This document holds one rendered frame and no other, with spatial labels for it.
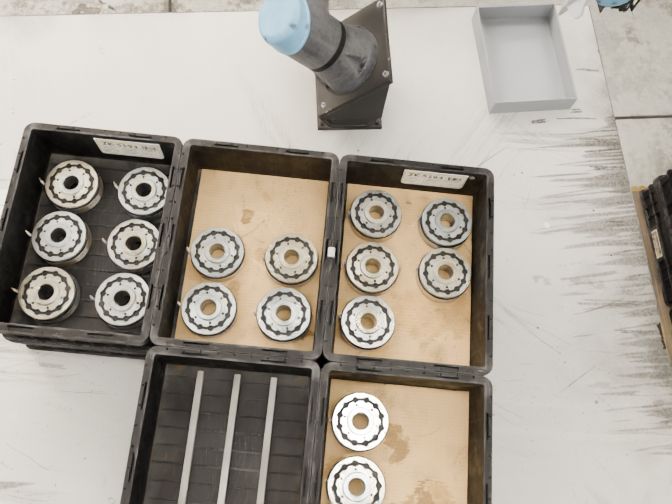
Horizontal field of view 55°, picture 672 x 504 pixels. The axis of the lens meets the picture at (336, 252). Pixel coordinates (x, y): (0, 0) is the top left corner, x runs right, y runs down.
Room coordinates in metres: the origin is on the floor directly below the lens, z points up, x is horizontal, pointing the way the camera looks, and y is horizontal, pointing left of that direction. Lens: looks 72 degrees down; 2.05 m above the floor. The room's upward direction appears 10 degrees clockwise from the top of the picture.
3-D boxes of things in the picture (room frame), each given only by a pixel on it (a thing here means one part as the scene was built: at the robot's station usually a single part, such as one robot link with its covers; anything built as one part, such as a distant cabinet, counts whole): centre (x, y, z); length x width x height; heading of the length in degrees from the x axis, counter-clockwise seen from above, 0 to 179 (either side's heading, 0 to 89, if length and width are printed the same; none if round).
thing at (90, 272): (0.33, 0.46, 0.87); 0.40 x 0.30 x 0.11; 5
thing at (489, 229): (0.39, -0.14, 0.92); 0.40 x 0.30 x 0.02; 5
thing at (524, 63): (1.02, -0.36, 0.73); 0.27 x 0.20 x 0.05; 15
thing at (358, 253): (0.38, -0.07, 0.86); 0.10 x 0.10 x 0.01
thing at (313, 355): (0.36, 0.16, 0.92); 0.40 x 0.30 x 0.02; 5
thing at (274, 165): (0.36, 0.16, 0.87); 0.40 x 0.30 x 0.11; 5
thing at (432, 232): (0.50, -0.21, 0.86); 0.10 x 0.10 x 0.01
